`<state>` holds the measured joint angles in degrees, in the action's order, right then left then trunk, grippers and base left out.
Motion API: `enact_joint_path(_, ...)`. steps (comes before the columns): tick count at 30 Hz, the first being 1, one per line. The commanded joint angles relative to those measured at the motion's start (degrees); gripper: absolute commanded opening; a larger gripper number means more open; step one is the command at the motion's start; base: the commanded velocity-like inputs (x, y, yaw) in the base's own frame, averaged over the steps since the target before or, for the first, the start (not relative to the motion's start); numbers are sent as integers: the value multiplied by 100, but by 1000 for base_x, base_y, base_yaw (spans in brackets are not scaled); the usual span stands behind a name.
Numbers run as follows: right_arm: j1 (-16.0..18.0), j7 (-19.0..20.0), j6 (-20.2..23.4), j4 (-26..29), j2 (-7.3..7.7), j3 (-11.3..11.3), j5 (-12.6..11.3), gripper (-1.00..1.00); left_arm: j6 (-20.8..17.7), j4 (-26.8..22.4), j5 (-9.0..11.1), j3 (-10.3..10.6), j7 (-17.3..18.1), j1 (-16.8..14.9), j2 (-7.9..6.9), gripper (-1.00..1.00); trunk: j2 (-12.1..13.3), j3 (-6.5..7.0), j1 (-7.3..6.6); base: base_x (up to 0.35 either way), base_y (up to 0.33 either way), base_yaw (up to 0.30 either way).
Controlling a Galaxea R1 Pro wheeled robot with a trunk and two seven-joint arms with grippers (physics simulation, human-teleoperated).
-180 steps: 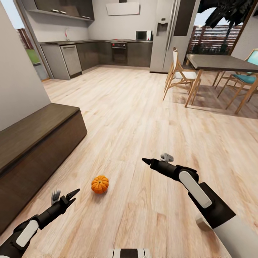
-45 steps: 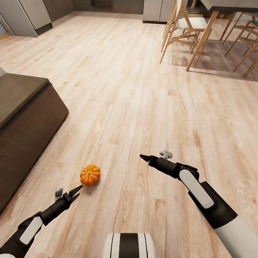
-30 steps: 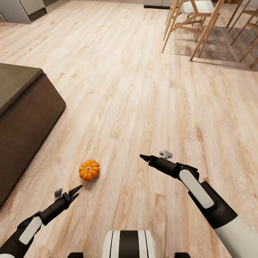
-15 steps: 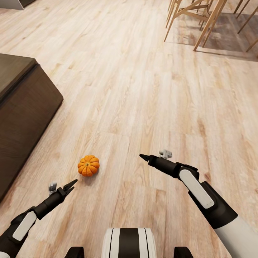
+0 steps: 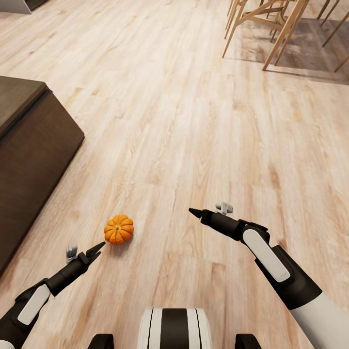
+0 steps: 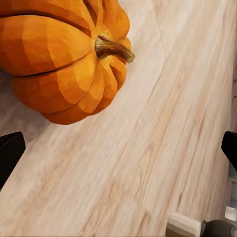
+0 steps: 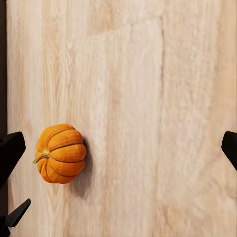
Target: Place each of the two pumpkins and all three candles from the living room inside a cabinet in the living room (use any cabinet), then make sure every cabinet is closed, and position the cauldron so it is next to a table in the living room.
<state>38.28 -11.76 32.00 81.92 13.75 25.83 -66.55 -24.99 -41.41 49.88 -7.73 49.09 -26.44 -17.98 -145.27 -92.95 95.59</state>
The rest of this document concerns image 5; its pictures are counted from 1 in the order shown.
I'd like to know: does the pumpkin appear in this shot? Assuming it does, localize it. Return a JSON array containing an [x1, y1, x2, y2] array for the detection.
[[104, 215, 134, 245]]

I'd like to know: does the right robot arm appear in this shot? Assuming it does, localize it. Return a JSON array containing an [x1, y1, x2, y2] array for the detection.
[[189, 201, 349, 349]]

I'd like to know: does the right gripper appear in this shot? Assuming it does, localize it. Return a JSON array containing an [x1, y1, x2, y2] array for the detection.
[[189, 208, 230, 235]]

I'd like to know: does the robot trunk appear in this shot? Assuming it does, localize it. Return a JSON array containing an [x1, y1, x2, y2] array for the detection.
[[137, 308, 212, 349]]

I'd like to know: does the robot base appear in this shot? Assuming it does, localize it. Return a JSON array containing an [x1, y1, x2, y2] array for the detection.
[[88, 334, 261, 349]]

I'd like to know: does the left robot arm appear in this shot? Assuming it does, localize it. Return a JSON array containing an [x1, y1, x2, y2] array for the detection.
[[0, 241, 106, 349]]

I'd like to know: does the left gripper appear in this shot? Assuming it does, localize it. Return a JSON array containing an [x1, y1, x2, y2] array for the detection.
[[59, 241, 106, 286]]

